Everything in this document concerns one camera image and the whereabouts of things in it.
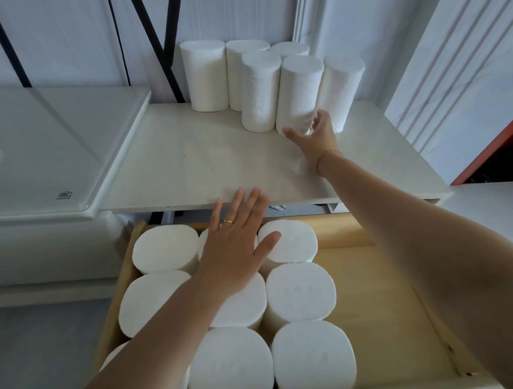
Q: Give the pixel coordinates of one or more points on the white glass-topped cabinet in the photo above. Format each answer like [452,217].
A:
[49,157]

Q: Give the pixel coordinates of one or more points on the black metal stand frame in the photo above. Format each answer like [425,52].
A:
[6,41]

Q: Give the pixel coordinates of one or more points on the person's right forearm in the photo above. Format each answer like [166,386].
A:
[430,245]

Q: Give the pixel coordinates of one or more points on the person's right hand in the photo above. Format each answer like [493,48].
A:
[320,144]

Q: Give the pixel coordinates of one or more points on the person's left hand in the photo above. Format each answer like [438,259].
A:
[231,254]

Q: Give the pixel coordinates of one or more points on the person's left forearm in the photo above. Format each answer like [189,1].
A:
[153,355]

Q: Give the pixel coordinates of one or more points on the orange door frame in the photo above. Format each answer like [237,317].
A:
[496,145]

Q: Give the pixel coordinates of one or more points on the white cabinet top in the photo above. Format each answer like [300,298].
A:
[196,160]

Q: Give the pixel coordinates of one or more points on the white drawer with wooden inside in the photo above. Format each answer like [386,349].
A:
[382,322]

